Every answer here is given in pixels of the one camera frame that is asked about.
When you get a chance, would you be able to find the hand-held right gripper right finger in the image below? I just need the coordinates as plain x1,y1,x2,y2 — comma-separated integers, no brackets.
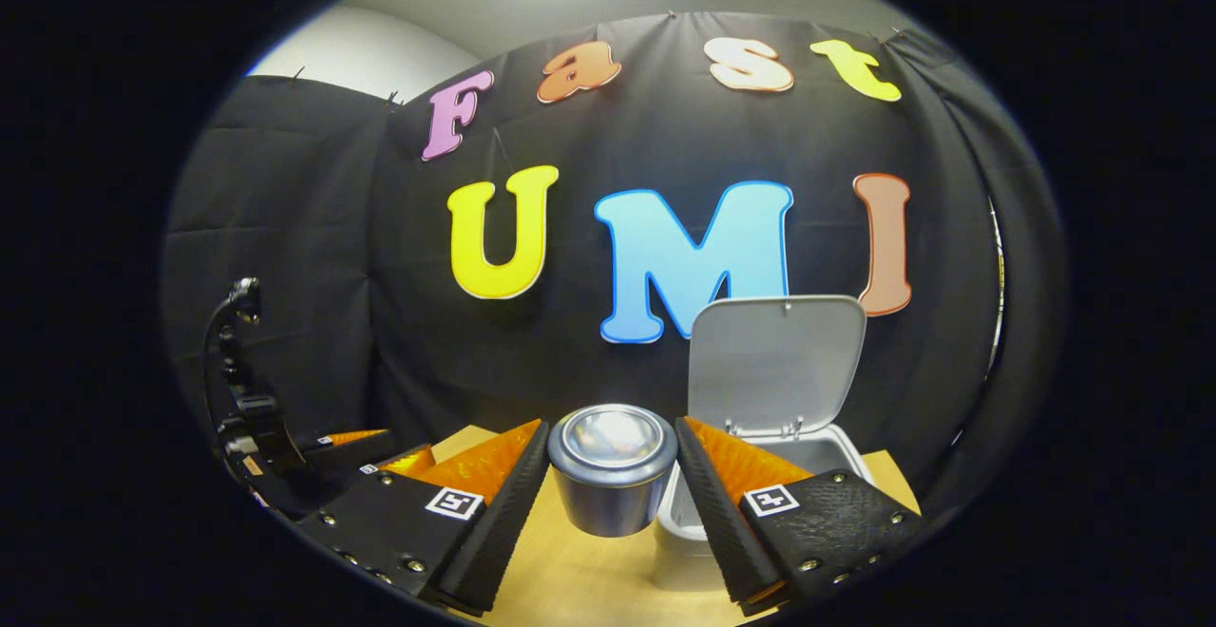
674,415,927,617

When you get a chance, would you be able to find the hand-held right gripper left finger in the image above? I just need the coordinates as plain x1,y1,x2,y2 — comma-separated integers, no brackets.
296,418,552,615

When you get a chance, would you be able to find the silver pop can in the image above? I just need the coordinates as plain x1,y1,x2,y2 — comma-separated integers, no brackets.
547,404,679,539

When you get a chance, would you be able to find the white desktop garbage bin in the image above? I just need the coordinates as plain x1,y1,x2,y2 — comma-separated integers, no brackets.
654,295,875,592

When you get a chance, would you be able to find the wooden desktop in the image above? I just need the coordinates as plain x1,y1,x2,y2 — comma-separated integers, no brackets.
418,423,922,627

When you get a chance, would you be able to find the black backdrop cloth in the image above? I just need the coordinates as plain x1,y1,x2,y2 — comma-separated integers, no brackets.
160,11,1065,523

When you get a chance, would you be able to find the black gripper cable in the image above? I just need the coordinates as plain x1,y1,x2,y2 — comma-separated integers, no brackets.
200,277,250,419

